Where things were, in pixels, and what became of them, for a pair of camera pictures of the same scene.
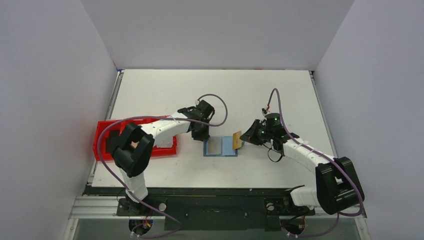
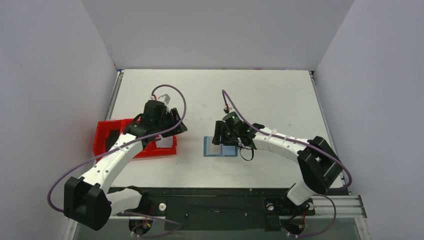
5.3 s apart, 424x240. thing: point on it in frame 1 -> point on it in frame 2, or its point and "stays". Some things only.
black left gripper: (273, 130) -> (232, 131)
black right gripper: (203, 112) -> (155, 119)
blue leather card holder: (219, 146) stays
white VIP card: (164, 142) stays
